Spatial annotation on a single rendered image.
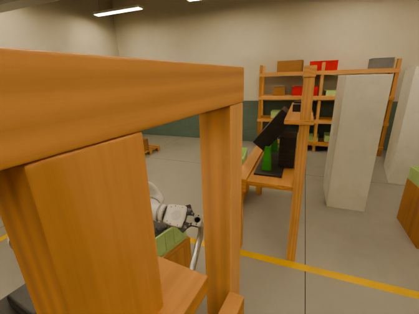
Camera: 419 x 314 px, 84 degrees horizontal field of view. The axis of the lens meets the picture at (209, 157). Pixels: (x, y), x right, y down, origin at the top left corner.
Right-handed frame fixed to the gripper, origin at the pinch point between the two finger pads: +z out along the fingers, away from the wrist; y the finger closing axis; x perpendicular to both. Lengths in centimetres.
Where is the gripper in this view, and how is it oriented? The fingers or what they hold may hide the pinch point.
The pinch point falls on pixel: (196, 220)
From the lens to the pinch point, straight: 110.6
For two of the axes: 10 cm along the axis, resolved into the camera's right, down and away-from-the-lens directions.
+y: 2.3, -8.8, 4.1
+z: 9.6, 1.4, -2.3
